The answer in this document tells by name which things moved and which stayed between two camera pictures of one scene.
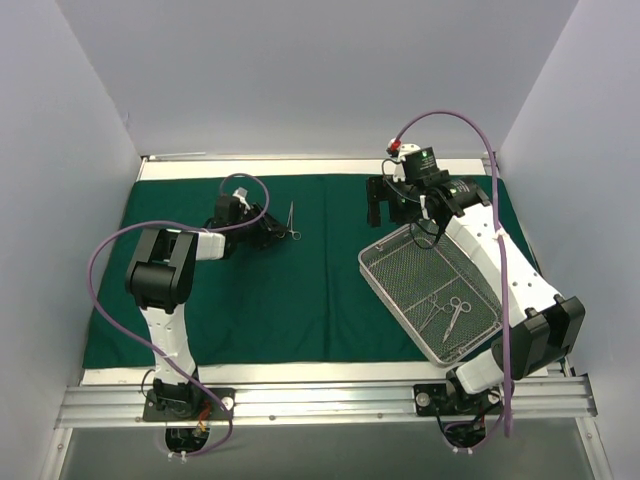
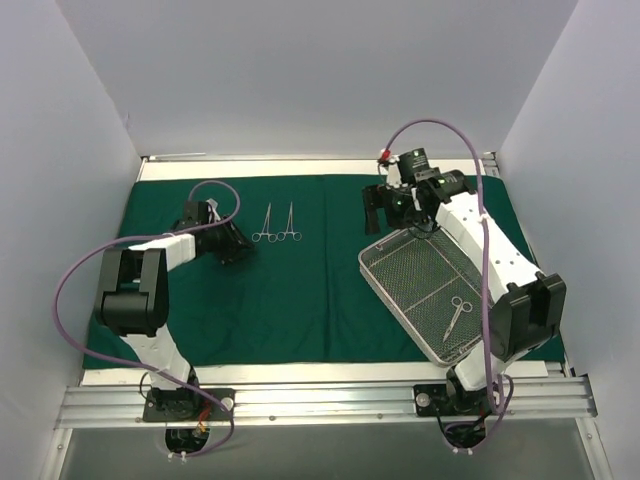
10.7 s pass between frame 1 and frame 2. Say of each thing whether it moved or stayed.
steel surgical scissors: stayed
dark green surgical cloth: stayed
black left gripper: moved
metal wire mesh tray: stayed
